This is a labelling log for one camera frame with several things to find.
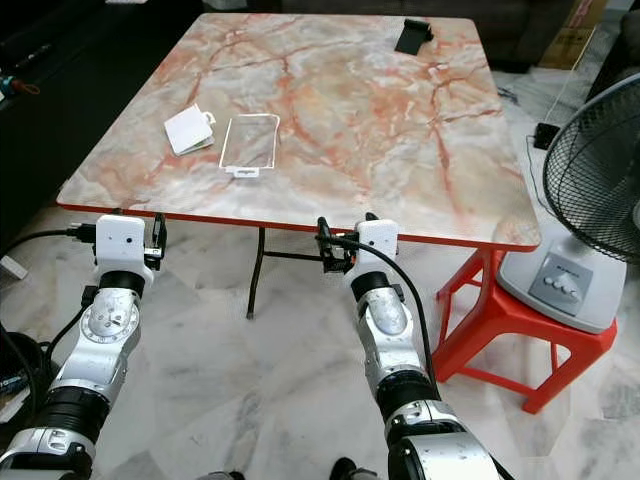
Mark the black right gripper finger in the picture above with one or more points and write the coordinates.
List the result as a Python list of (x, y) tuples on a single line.
[(370, 218), (323, 235)]

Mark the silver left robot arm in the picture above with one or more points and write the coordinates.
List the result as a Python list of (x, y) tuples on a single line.
[(105, 340)]

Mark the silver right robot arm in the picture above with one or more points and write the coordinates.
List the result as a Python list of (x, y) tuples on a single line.
[(390, 340)]

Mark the white paper packet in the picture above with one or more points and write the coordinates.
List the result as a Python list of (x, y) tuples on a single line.
[(188, 130)]

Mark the clear plastic blister package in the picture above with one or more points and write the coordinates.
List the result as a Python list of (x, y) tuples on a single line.
[(250, 145)]

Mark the long black low cabinet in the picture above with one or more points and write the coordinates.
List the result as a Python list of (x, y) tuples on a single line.
[(80, 100)]

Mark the blue and red tool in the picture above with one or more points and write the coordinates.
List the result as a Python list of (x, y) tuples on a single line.
[(20, 86)]

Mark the red plastic stool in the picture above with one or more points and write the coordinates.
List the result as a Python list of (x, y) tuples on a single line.
[(510, 330)]

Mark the small black stand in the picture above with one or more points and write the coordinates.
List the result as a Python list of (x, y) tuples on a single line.
[(414, 36)]

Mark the black power adapter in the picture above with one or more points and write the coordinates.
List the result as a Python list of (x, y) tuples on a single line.
[(547, 136)]

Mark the red and white booklet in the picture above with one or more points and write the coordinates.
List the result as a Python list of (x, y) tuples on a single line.
[(130, 2)]

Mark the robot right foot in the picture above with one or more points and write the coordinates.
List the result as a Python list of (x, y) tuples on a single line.
[(346, 470)]

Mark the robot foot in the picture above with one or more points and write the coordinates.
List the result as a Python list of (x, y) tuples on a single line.
[(233, 475), (346, 470)]

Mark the black grille standing fan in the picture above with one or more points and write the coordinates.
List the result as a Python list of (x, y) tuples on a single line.
[(595, 170)]

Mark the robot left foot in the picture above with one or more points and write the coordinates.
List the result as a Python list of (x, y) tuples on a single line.
[(233, 475)]

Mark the brown cardboard box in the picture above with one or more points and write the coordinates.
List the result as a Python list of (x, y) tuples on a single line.
[(572, 35)]

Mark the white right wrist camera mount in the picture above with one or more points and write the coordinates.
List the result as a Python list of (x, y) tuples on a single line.
[(378, 245)]

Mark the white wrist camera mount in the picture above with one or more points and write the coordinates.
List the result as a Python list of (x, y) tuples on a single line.
[(378, 245), (122, 242)]

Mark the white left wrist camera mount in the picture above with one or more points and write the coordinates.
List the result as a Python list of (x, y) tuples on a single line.
[(122, 242)]

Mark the black metal table leg frame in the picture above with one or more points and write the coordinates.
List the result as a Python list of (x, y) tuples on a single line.
[(254, 280)]

